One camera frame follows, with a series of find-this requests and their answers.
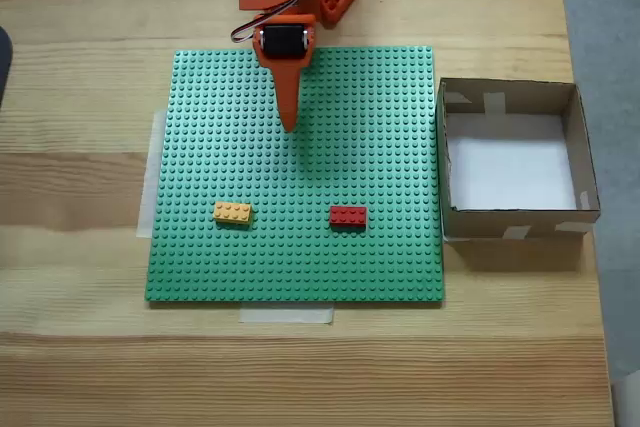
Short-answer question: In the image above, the yellow lego block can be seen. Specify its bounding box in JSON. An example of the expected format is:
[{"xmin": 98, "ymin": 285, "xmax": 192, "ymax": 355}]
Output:
[{"xmin": 212, "ymin": 200, "xmax": 254, "ymax": 230}]

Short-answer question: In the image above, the green lego baseplate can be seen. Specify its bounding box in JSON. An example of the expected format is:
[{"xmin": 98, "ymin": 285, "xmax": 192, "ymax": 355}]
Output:
[{"xmin": 144, "ymin": 45, "xmax": 446, "ymax": 308}]

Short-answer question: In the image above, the red lego block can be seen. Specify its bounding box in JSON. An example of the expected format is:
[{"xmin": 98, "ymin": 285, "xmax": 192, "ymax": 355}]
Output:
[{"xmin": 328, "ymin": 205, "xmax": 369, "ymax": 232}]

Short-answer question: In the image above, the open cardboard box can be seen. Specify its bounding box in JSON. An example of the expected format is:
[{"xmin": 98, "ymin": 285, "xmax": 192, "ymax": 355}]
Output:
[{"xmin": 435, "ymin": 76, "xmax": 602, "ymax": 244}]

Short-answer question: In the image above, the long translucent tape strip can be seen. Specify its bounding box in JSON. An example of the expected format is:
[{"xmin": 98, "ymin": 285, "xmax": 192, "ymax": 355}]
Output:
[{"xmin": 135, "ymin": 107, "xmax": 171, "ymax": 240}]

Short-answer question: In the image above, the short translucent tape strip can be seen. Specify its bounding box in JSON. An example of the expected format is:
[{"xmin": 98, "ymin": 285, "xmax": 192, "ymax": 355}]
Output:
[{"xmin": 238, "ymin": 305, "xmax": 335, "ymax": 326}]

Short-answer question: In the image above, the black rounded object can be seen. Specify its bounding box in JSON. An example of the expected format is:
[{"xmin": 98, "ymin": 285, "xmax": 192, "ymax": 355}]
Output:
[{"xmin": 0, "ymin": 25, "xmax": 14, "ymax": 113}]

